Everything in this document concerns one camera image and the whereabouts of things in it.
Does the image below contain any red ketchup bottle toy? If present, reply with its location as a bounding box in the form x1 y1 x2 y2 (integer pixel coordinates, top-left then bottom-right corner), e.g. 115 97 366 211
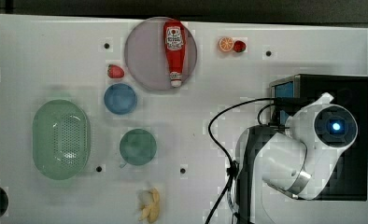
163 20 186 88

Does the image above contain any red strawberry toy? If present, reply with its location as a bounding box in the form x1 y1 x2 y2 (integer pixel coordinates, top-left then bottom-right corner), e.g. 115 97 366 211
107 64 124 79

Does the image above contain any green perforated colander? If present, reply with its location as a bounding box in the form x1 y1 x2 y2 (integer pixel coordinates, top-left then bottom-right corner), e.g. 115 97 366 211
32 100 91 180

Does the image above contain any teal green cup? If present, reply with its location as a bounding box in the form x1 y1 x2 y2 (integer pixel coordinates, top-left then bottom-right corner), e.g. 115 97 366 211
120 129 157 168

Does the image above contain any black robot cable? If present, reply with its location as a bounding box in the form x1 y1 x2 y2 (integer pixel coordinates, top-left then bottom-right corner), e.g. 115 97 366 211
204 96 302 224

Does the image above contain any blue bowl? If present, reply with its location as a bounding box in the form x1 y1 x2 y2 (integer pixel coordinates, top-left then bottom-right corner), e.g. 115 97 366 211
104 83 137 115

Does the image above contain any orange slice toy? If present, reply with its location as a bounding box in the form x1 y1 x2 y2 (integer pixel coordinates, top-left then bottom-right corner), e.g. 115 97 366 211
218 36 234 52

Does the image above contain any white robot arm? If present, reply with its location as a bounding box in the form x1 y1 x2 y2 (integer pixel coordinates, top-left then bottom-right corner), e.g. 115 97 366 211
230 92 359 224

